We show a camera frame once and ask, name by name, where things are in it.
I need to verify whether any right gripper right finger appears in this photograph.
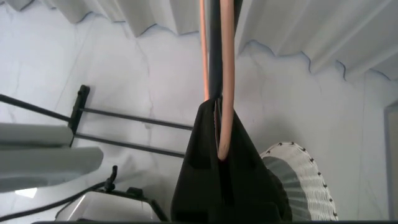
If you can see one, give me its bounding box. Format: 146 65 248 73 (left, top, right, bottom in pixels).
223 108 293 223

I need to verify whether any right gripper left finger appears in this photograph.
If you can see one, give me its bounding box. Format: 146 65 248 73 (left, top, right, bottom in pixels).
170 98 225 223

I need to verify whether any pink clothes hanger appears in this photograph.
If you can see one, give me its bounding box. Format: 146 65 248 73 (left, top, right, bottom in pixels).
198 0 236 162

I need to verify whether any white laundry basket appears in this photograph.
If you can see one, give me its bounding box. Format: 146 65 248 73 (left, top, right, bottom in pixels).
259 141 340 222

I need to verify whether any black clothes rack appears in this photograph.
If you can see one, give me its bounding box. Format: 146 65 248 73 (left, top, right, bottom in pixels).
0 0 244 159

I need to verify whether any black cable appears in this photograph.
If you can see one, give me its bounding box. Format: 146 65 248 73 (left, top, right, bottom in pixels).
0 164 119 222

